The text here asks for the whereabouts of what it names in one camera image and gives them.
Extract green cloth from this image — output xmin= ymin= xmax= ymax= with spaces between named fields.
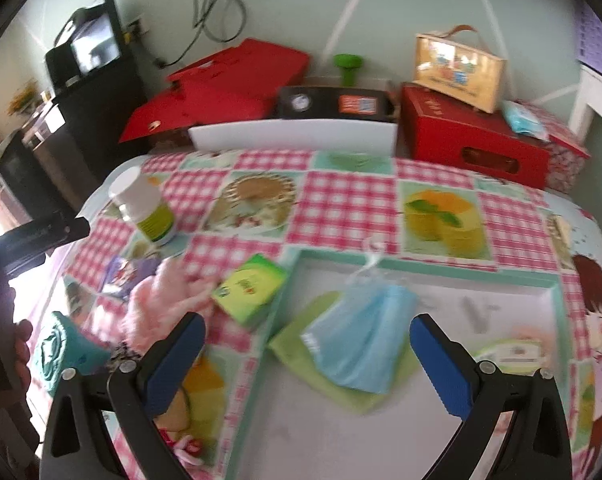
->
xmin=268 ymin=292 xmax=420 ymax=414

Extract green tissue pack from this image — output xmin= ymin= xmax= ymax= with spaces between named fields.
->
xmin=211 ymin=253 xmax=289 ymax=326

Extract purple picture card packet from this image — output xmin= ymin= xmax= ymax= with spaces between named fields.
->
xmin=101 ymin=255 xmax=158 ymax=302

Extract black box with label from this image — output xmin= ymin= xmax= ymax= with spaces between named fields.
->
xmin=273 ymin=85 xmax=399 ymax=123

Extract person's left hand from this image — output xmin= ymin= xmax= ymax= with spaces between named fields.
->
xmin=14 ymin=318 xmax=35 ymax=394

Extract pink fluffy towel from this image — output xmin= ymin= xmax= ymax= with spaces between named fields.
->
xmin=121 ymin=260 xmax=218 ymax=356

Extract purple plastic basket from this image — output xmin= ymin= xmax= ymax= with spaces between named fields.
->
xmin=576 ymin=2 xmax=602 ymax=78

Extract tan gift box with handle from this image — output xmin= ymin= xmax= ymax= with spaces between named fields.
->
xmin=412 ymin=24 xmax=509 ymax=114

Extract green plastic knob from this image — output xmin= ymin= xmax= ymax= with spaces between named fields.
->
xmin=333 ymin=53 xmax=363 ymax=87

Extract black cabinet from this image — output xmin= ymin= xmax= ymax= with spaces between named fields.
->
xmin=0 ymin=57 xmax=149 ymax=223

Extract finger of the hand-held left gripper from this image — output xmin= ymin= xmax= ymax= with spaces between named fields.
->
xmin=45 ymin=215 xmax=91 ymax=249

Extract blue face mask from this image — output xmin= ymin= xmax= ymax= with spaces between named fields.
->
xmin=301 ymin=280 xmax=420 ymax=394

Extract white tray with teal rim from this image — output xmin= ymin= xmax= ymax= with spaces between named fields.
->
xmin=216 ymin=247 xmax=572 ymax=480

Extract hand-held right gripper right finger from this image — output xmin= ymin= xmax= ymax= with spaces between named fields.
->
xmin=409 ymin=313 xmax=574 ymax=480

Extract red flat box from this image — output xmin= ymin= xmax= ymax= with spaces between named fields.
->
xmin=166 ymin=37 xmax=312 ymax=111
xmin=118 ymin=82 xmax=277 ymax=143

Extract black monitor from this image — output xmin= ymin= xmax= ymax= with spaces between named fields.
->
xmin=45 ymin=0 xmax=123 ymax=93

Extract round green white pad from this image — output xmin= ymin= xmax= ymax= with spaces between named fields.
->
xmin=473 ymin=337 xmax=548 ymax=375

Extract red patterned box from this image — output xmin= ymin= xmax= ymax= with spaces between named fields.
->
xmin=523 ymin=102 xmax=592 ymax=193

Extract pink plush hair tie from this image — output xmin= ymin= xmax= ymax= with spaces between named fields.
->
xmin=175 ymin=435 xmax=207 ymax=463

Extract white table frame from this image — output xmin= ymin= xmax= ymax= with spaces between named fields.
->
xmin=568 ymin=62 xmax=602 ymax=141

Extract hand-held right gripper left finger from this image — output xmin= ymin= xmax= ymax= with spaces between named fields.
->
xmin=40 ymin=311 xmax=207 ymax=480

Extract beige powder puff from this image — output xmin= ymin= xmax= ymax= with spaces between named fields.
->
xmin=153 ymin=385 xmax=193 ymax=433

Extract black cable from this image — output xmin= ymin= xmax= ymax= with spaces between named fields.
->
xmin=153 ymin=0 xmax=247 ymax=68

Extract white chair back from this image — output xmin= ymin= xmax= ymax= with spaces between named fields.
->
xmin=187 ymin=120 xmax=398 ymax=157

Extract yellow flowers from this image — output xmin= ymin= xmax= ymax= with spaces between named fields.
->
xmin=8 ymin=80 xmax=37 ymax=111

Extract red box with cutout handle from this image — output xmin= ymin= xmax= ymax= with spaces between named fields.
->
xmin=400 ymin=84 xmax=552 ymax=190

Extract white pill bottle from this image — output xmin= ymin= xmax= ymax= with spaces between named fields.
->
xmin=108 ymin=166 xmax=178 ymax=247

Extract teal plastic case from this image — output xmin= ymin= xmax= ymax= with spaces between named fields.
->
xmin=34 ymin=310 xmax=113 ymax=397

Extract blue mask pack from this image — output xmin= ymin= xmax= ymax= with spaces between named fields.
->
xmin=502 ymin=100 xmax=549 ymax=141

